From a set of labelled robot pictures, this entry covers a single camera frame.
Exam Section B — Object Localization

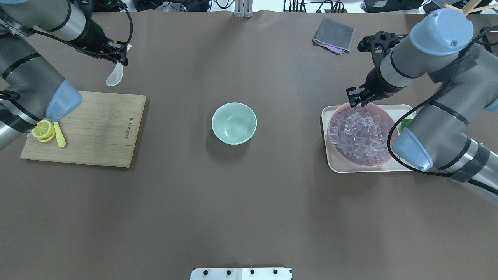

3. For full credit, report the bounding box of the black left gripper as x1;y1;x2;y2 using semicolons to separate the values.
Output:
76;19;130;66

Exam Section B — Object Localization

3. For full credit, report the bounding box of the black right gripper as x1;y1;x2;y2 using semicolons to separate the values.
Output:
346;31;401;109

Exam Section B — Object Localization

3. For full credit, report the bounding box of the white ceramic spoon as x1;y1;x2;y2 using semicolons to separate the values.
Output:
105;44;132;86

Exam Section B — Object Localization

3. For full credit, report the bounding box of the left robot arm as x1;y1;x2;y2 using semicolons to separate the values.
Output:
0;0;130;149

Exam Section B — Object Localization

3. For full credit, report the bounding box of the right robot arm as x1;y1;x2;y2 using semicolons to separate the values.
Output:
346;8;498;205

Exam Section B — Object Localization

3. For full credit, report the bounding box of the pink bowl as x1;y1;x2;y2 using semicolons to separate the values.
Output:
328;101;400;168

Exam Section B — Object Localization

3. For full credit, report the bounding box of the clear ice cubes pile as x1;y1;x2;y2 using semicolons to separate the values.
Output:
330;107;391;163

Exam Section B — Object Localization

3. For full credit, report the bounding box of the green ceramic bowl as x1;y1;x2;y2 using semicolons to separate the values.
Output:
210;102;258;145

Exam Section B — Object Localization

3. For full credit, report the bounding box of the grey folded cloth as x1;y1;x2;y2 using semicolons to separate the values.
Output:
312;18;356;55

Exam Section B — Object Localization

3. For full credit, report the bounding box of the green lime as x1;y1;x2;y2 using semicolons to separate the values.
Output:
400;118;413;132

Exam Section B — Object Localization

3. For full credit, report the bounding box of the cream serving tray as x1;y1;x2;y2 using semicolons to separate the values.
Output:
321;103;412;173

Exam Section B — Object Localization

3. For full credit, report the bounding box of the bamboo cutting board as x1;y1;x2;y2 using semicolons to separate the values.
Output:
20;91;146;167

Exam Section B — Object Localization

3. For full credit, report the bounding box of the yellow plastic knife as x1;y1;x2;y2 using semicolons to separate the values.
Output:
53;122;67;148

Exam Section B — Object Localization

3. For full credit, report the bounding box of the top stacked lemon slice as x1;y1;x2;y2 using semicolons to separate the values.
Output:
31;119;54;140

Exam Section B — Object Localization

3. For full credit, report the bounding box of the stacked lemon slice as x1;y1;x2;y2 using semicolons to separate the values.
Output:
31;119;54;140
36;131;56;142

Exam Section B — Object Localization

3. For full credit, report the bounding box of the bottom stacked lemon slice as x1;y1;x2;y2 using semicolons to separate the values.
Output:
36;131;56;142

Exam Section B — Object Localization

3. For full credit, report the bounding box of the wooden mug tree stand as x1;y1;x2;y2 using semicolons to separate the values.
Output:
443;0;498;15

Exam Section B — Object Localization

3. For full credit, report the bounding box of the white bracket with bolts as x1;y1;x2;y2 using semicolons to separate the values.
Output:
190;266;293;280

